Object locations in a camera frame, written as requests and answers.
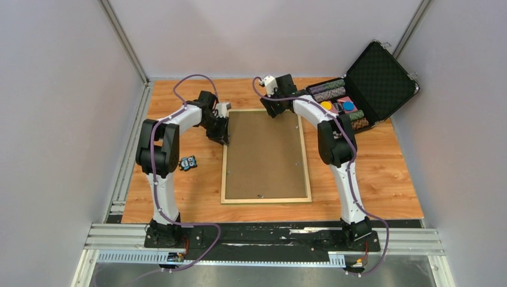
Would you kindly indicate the black mounting base rail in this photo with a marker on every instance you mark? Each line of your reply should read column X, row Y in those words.
column 278, row 244

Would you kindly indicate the green poker chip row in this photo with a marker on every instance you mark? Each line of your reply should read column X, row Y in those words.
column 356, row 115

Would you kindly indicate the black poker chip case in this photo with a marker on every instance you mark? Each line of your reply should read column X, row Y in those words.
column 377, row 84

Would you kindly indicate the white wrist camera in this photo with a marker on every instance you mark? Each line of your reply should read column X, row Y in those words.
column 270, row 85
column 221, row 109

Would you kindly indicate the yellow dealer button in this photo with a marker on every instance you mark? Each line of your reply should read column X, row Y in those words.
column 327, row 105

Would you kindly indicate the small blue owl toy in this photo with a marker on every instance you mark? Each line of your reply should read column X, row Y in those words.
column 187, row 163

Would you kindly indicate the orange black chip row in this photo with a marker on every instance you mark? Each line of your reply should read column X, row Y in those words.
column 360, row 123

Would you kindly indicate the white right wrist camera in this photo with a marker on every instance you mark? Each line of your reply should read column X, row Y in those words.
column 270, row 85

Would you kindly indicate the top blue green chip row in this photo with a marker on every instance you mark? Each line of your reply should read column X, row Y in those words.
column 327, row 86

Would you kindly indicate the clear dealer button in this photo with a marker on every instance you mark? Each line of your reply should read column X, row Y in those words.
column 338, row 107

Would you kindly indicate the blue yellow chip row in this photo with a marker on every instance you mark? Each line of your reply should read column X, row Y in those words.
column 329, row 94

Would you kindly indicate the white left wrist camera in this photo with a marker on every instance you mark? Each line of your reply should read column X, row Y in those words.
column 221, row 109

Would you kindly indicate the blue dealer button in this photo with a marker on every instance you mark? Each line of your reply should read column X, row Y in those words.
column 348, row 106

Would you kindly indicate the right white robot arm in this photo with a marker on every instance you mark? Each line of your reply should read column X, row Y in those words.
column 336, row 145

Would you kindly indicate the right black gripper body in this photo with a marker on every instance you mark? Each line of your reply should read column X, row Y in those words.
column 279, row 107

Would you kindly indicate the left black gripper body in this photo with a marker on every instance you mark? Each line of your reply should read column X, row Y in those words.
column 214, row 127

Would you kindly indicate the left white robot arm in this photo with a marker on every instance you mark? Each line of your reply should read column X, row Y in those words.
column 158, row 155

